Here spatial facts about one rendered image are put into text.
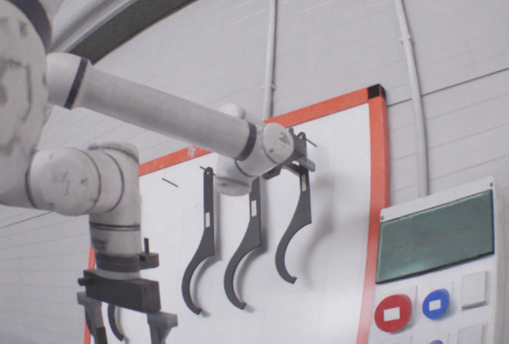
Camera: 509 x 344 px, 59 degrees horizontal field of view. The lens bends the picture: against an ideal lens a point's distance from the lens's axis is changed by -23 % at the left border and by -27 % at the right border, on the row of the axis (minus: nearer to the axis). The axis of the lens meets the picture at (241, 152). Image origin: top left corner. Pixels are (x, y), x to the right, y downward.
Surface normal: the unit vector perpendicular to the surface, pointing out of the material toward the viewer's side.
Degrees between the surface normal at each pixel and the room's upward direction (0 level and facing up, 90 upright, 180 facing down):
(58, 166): 106
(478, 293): 90
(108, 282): 113
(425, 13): 90
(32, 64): 94
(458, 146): 90
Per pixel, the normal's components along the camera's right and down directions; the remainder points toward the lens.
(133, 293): -0.46, -0.04
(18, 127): 0.97, 0.14
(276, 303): -0.66, -0.39
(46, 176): -0.17, -0.06
